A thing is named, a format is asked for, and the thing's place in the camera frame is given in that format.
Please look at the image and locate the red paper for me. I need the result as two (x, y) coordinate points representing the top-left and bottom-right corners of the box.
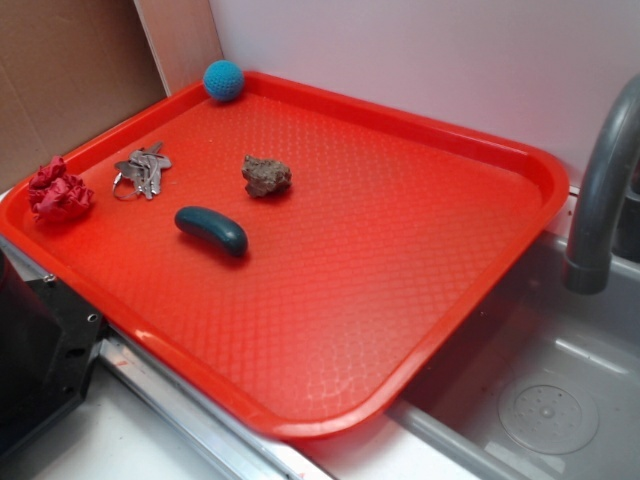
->
(27, 156), (94, 223)

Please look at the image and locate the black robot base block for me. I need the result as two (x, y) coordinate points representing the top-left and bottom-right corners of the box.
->
(1, 255), (105, 459)

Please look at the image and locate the red plastic tray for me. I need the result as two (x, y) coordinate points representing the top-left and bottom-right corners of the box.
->
(1, 73), (569, 439)

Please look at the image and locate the brown rock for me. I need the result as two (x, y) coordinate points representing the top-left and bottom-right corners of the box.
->
(241, 155), (292, 198)

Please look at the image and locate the dark green toy cucumber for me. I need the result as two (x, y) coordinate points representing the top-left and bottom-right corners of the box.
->
(174, 206), (249, 258)

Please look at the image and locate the blue crocheted ball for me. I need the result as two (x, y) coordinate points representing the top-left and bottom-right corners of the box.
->
(203, 60), (245, 102)

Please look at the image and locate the bunch of silver keys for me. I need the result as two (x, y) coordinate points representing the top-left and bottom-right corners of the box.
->
(111, 141), (172, 201)

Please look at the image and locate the grey toy sink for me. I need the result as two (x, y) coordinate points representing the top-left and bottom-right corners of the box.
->
(302, 236), (639, 479)

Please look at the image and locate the grey toy faucet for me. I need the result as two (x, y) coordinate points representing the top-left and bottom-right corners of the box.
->
(562, 76), (639, 295)

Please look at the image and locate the brown cardboard panel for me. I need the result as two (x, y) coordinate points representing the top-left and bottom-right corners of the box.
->
(1, 1), (165, 190)

